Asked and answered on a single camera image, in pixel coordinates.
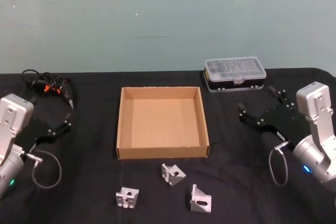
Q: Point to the silver metal corner bracket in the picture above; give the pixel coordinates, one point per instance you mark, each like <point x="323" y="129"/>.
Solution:
<point x="127" y="198"/>
<point x="172" y="175"/>
<point x="200" y="200"/>

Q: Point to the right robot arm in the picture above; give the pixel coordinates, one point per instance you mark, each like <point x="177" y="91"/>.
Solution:
<point x="315" y="108"/>

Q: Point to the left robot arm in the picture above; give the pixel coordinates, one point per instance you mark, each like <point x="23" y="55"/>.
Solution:
<point x="11" y="113"/>

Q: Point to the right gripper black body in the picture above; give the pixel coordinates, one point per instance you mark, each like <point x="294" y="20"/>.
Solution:
<point x="286" y="121"/>

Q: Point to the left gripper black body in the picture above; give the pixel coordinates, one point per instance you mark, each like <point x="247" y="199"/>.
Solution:
<point x="36" y="132"/>

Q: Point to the black table cloth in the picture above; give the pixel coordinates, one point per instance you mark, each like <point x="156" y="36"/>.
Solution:
<point x="236" y="203"/>

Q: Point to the clear plastic case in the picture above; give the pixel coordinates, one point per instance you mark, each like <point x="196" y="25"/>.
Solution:
<point x="233" y="73"/>

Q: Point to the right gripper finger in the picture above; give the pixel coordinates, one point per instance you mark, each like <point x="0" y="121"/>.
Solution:
<point x="249" y="117"/>
<point x="282" y="96"/>

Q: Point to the shallow brown cardboard tray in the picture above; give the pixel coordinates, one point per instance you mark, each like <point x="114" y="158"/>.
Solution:
<point x="162" y="127"/>

